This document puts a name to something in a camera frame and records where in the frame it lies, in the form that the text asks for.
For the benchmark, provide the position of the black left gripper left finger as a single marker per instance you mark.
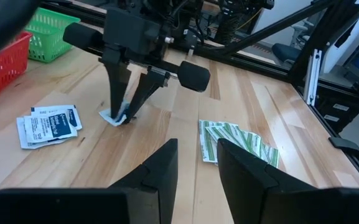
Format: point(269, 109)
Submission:
point(157, 186)

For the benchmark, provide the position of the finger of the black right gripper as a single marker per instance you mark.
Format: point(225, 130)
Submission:
point(145, 93)
point(118, 84)

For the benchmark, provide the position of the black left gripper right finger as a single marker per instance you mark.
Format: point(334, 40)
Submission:
point(244, 186)

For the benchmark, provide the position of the white packet blue print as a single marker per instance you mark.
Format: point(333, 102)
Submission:
point(48, 129)
point(106, 114)
point(73, 116)
point(22, 137)

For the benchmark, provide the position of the pile of paper banknotes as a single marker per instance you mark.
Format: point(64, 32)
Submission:
point(273, 158)

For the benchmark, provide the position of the green plastic basket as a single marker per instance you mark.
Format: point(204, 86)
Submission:
point(50, 34)

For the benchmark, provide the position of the red plastic basket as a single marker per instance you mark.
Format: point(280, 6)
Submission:
point(2, 68)

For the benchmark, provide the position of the office chair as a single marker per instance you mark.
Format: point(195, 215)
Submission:
point(286, 51)

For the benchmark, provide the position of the black table clamp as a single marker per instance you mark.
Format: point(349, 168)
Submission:
point(347, 147)

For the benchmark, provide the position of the black case white labels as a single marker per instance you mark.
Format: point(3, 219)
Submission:
point(341, 115)

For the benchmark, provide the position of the silver aluminium post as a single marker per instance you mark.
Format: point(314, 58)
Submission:
point(312, 77)

